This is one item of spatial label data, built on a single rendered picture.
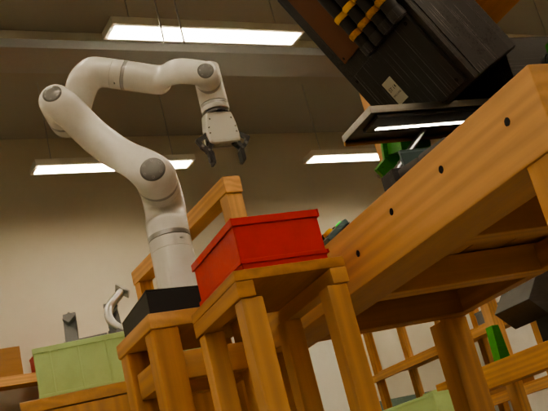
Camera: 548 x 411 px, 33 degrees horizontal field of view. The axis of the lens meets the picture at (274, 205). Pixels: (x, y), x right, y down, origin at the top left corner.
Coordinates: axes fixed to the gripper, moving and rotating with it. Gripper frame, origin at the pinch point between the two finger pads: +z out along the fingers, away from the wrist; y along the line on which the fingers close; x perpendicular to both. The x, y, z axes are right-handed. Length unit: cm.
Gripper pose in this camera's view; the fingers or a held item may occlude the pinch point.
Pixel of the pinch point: (227, 161)
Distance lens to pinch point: 273.1
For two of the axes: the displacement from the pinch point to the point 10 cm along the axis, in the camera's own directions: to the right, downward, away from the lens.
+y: -9.1, 1.0, -4.0
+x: 3.3, -3.8, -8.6
